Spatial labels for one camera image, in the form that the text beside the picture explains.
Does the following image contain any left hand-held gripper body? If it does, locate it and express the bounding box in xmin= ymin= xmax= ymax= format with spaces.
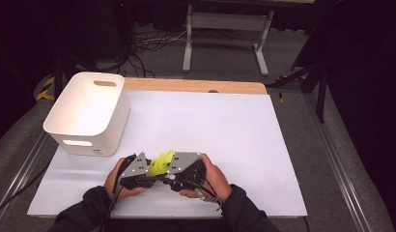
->
xmin=119 ymin=152 xmax=156 ymax=190

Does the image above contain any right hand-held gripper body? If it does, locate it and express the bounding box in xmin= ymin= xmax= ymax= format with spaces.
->
xmin=166 ymin=152 xmax=208 ymax=193

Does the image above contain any white plastic bin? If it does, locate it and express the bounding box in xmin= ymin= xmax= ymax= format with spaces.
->
xmin=42 ymin=71 xmax=130 ymax=158

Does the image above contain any person's left hand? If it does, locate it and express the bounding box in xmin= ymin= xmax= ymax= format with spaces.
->
xmin=102 ymin=157 xmax=146 ymax=203

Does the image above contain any person's right hand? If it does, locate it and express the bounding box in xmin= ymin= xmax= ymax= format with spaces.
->
xmin=179 ymin=154 xmax=234 ymax=204

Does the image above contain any white table mat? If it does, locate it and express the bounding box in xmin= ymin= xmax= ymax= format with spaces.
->
xmin=26 ymin=90 xmax=308 ymax=218

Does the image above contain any wooden table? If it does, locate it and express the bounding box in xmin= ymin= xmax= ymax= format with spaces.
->
xmin=124 ymin=76 xmax=268 ymax=96

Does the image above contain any black yellow hazard tape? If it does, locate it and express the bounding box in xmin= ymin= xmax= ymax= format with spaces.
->
xmin=36 ymin=75 xmax=56 ymax=102

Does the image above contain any black tripod stand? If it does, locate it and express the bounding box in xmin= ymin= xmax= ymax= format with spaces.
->
xmin=52 ymin=52 xmax=100 ymax=98

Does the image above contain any black metal stand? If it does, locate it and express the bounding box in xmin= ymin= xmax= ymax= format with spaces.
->
xmin=267 ymin=62 xmax=327 ymax=124

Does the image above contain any dark curtain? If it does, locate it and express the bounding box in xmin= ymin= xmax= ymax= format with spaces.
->
xmin=325 ymin=0 xmax=396 ymax=226
xmin=0 ymin=0 xmax=62 ymax=148

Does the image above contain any left hand-held gripper cable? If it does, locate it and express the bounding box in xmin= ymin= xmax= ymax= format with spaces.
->
xmin=107 ymin=154 xmax=137 ymax=214

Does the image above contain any hand-held gripper cable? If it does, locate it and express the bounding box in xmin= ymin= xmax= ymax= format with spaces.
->
xmin=107 ymin=154 xmax=137 ymax=214
xmin=185 ymin=167 xmax=224 ymax=212

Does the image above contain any right hand-held gripper cable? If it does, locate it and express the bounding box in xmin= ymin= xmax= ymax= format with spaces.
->
xmin=185 ymin=167 xmax=224 ymax=212

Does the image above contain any thin black cable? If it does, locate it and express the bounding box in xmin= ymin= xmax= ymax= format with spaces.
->
xmin=0 ymin=160 xmax=57 ymax=216

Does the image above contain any tangle of black floor cables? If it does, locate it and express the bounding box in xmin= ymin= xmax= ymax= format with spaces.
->
xmin=115 ymin=27 xmax=190 ymax=78

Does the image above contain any grey metal floor rail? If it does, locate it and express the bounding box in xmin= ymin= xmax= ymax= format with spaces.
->
xmin=302 ymin=93 xmax=372 ymax=232
xmin=0 ymin=130 xmax=59 ymax=231

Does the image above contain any grey metal table frame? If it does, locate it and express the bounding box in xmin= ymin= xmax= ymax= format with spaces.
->
xmin=182 ymin=4 xmax=275 ymax=77

